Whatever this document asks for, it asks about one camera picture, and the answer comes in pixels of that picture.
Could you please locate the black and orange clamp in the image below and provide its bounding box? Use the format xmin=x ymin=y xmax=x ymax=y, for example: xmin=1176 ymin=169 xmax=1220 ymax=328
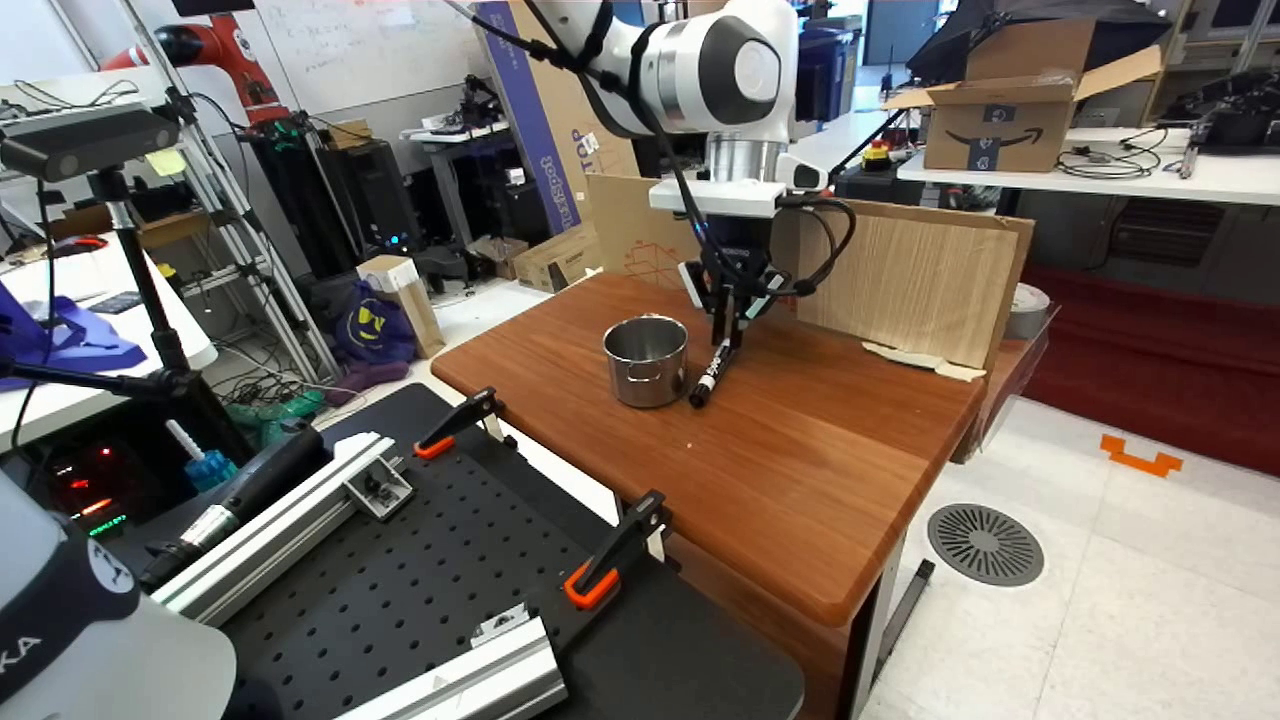
xmin=562 ymin=489 xmax=674 ymax=612
xmin=412 ymin=387 xmax=519 ymax=462

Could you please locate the camera on tripod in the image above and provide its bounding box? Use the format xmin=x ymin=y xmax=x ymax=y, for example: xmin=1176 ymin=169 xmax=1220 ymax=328
xmin=0 ymin=100 xmax=218 ymax=403

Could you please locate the whiteboard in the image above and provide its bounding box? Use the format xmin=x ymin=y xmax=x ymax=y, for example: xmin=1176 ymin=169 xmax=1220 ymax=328
xmin=250 ymin=0 xmax=493 ymax=117

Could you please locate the tall cardboard box purple side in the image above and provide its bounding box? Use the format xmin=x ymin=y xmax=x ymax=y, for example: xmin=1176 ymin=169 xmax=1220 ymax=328
xmin=474 ymin=0 xmax=643 ymax=237

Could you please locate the aluminium ladder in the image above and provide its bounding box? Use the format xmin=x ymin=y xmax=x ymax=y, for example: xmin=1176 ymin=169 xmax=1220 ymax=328
xmin=118 ymin=0 xmax=343 ymax=387

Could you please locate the grey desk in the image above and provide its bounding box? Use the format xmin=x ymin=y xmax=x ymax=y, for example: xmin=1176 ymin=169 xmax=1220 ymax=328
xmin=399 ymin=74 xmax=523 ymax=248

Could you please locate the aluminium rail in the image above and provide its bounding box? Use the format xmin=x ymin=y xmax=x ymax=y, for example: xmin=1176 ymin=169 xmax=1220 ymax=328
xmin=333 ymin=602 xmax=570 ymax=720
xmin=150 ymin=431 xmax=415 ymax=630

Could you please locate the strip of masking tape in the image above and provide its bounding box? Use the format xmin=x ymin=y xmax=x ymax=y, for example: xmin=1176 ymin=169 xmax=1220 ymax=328
xmin=861 ymin=339 xmax=988 ymax=384

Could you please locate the round floor vent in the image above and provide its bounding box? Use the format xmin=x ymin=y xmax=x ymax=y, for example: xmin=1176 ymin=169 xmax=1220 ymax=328
xmin=926 ymin=502 xmax=1046 ymax=588

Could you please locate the grey tape roll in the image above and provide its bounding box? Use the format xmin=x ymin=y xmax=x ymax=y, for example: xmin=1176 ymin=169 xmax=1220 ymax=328
xmin=1003 ymin=282 xmax=1053 ymax=342

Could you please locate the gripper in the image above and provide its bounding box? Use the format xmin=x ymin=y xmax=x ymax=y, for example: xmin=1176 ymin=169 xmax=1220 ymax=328
xmin=698 ymin=214 xmax=787 ymax=353

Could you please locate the row of black computer towers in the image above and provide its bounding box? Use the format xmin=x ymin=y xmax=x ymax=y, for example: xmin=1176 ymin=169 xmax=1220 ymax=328
xmin=248 ymin=128 xmax=423 ymax=282

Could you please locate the black cylindrical tool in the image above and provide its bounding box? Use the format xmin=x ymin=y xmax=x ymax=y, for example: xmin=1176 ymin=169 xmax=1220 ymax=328
xmin=139 ymin=424 xmax=332 ymax=592

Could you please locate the red robot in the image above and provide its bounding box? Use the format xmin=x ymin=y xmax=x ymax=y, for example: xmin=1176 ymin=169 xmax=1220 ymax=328
xmin=100 ymin=14 xmax=292 ymax=128

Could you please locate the green plastic item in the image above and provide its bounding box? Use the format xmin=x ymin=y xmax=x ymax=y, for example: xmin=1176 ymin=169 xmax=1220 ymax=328
xmin=224 ymin=388 xmax=329 ymax=448

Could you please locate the blue bin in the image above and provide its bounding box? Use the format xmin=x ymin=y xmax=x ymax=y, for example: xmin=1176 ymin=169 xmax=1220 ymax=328
xmin=794 ymin=14 xmax=867 ymax=128

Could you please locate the black computer with lights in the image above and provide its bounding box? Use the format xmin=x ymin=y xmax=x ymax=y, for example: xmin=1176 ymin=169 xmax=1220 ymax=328
xmin=18 ymin=398 xmax=216 ymax=546

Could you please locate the open cardboard box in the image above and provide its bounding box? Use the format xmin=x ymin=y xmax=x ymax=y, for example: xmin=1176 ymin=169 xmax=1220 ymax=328
xmin=882 ymin=17 xmax=1167 ymax=174

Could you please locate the blue bag yellow print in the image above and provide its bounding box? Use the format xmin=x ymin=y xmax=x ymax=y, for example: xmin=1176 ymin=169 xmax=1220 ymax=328
xmin=328 ymin=281 xmax=418 ymax=367

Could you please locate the brown cardboard sheet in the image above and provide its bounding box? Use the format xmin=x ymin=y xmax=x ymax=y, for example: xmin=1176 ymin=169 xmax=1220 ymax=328
xmin=584 ymin=174 xmax=703 ymax=293

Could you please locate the black marker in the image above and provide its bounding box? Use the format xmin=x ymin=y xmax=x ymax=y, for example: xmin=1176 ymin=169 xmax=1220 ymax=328
xmin=688 ymin=338 xmax=738 ymax=410

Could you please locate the small cardboard box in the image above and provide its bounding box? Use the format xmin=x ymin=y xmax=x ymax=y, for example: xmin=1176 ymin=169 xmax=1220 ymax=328
xmin=512 ymin=222 xmax=603 ymax=295

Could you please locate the light wooden board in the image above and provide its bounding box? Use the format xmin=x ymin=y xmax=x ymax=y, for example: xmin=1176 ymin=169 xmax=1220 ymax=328
xmin=796 ymin=199 xmax=1037 ymax=372

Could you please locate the small steel pot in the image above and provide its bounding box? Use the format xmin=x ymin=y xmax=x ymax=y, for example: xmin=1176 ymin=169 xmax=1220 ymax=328
xmin=602 ymin=314 xmax=691 ymax=410

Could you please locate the white round-edged table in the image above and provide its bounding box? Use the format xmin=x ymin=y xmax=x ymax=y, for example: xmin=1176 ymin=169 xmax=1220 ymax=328
xmin=0 ymin=234 xmax=220 ymax=453

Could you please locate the black photo umbrella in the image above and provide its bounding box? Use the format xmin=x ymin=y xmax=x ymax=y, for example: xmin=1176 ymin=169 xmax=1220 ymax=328
xmin=904 ymin=0 xmax=1173 ymax=87

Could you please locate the tan box white top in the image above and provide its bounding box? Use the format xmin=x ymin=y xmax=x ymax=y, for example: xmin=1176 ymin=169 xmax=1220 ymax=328
xmin=356 ymin=254 xmax=448 ymax=360

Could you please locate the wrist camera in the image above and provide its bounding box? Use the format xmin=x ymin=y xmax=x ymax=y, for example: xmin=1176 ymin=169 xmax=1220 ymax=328
xmin=649 ymin=179 xmax=788 ymax=219

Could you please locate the black cable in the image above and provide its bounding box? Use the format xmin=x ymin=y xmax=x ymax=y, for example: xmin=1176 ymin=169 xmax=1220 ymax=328
xmin=1054 ymin=126 xmax=1191 ymax=182

